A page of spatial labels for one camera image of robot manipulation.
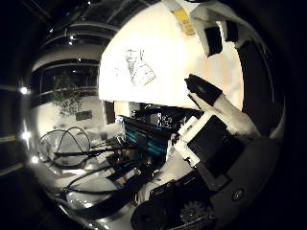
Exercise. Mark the black box blue panel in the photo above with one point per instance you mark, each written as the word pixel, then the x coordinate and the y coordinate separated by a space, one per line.
pixel 147 140

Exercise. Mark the white cloth blue lines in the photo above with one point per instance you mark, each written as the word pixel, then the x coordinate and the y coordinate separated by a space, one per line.
pixel 140 72

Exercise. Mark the white spray bottle yellow label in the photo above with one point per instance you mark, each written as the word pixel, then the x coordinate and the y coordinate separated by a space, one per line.
pixel 184 20

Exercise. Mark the green leafy plant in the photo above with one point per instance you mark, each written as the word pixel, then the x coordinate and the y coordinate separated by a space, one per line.
pixel 66 96

